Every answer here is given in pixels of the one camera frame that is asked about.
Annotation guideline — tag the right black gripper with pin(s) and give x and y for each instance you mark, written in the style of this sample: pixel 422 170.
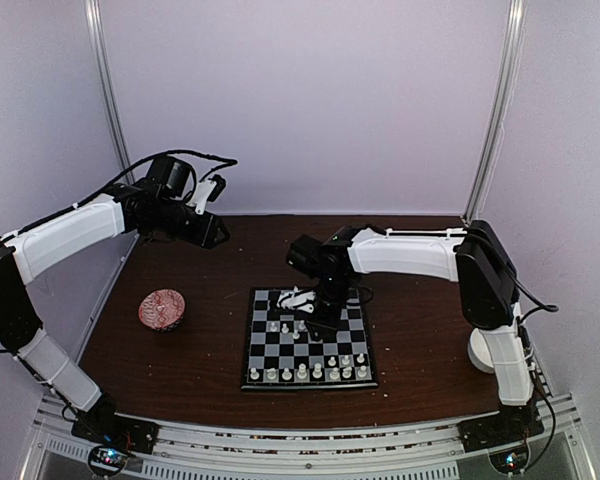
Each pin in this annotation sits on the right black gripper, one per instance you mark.
pixel 327 324

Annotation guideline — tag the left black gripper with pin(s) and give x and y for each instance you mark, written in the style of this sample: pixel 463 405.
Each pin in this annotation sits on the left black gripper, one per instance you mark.
pixel 205 233

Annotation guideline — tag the black grey chessboard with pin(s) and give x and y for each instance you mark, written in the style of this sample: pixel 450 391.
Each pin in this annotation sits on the black grey chessboard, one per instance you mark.
pixel 264 350

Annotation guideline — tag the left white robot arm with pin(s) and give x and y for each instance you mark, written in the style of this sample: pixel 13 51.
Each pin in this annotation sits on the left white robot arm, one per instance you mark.
pixel 48 257

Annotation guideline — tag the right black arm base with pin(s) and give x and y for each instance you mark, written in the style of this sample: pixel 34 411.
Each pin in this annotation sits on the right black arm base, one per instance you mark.
pixel 505 434

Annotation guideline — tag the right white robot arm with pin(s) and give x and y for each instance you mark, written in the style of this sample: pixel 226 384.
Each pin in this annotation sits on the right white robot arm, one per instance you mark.
pixel 471 257

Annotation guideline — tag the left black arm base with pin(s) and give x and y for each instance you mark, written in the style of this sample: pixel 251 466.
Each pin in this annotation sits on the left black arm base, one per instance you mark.
pixel 117 440

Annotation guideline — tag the red patterned bowl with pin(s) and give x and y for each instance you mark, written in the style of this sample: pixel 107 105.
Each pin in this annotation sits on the red patterned bowl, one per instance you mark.
pixel 162 310

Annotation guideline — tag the white bowl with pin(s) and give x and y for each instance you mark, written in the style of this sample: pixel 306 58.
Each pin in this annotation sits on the white bowl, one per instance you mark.
pixel 478 352

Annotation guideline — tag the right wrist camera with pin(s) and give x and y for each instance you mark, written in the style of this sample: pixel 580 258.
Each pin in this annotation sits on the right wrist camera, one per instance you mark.
pixel 297 299

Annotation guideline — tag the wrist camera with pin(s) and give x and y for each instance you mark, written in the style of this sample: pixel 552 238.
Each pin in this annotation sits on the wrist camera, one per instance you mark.
pixel 297 299
pixel 207 192

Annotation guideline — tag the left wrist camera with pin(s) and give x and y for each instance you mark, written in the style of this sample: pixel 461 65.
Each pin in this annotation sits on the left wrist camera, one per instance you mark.
pixel 207 192

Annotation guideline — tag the left aluminium frame post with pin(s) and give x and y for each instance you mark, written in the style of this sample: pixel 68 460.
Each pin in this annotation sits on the left aluminium frame post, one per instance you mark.
pixel 98 44

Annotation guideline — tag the aluminium frame post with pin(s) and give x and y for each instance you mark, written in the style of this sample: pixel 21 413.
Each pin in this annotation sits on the aluminium frame post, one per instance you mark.
pixel 505 86
pixel 98 44

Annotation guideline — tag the right aluminium frame post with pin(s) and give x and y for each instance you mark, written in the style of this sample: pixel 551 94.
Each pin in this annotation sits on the right aluminium frame post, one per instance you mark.
pixel 505 86

